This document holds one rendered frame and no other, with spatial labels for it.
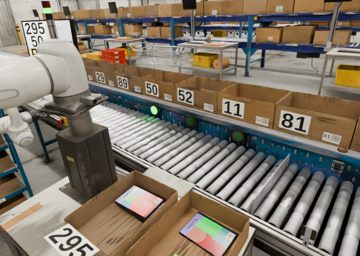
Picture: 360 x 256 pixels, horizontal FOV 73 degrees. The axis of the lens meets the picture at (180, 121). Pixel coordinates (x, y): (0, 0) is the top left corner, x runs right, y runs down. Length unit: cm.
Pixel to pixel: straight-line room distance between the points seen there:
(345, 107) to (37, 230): 172
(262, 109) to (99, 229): 108
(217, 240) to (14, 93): 89
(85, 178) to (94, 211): 16
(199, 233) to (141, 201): 29
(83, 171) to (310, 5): 555
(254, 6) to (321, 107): 494
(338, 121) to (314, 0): 476
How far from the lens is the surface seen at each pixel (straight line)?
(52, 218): 130
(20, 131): 173
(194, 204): 114
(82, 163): 118
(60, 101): 112
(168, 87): 195
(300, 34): 584
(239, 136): 159
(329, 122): 146
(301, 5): 610
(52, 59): 105
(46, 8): 192
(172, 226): 109
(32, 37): 227
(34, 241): 124
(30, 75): 100
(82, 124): 117
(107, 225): 115
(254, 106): 156
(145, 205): 113
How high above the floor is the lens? 157
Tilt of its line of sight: 25 degrees down
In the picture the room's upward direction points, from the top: 3 degrees counter-clockwise
